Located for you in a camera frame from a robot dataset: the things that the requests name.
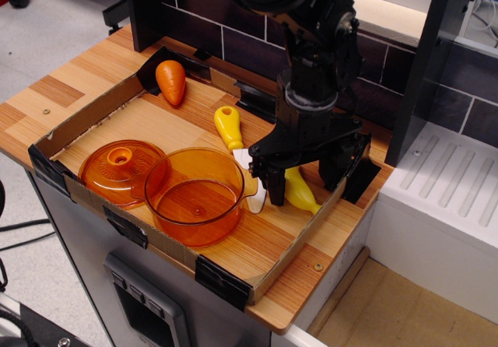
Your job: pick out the black vertical post left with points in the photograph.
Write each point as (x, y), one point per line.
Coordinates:
(146, 17)

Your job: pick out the orange toy carrot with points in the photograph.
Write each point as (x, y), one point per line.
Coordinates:
(171, 79)

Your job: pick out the black vertical post right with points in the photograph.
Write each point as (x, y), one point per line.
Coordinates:
(443, 23)

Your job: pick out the yellow toy banana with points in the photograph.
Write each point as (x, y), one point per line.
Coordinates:
(298, 193)

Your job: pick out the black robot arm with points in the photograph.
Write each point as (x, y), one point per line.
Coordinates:
(321, 46)

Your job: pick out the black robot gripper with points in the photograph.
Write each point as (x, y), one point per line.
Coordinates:
(306, 130)

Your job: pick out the grey toy oven front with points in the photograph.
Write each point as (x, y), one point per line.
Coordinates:
(150, 313)

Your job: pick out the toy knife yellow handle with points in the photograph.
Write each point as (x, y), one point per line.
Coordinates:
(227, 122)

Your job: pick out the orange transparent toy pot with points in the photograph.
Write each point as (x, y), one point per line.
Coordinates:
(196, 195)

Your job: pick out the black vertical post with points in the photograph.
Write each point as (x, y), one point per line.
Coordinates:
(443, 23)
(146, 17)

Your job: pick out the white toy sink drainboard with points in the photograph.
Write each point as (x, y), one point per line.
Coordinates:
(435, 219)

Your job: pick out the orange transparent pot lid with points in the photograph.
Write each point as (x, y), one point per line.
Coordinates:
(117, 171)

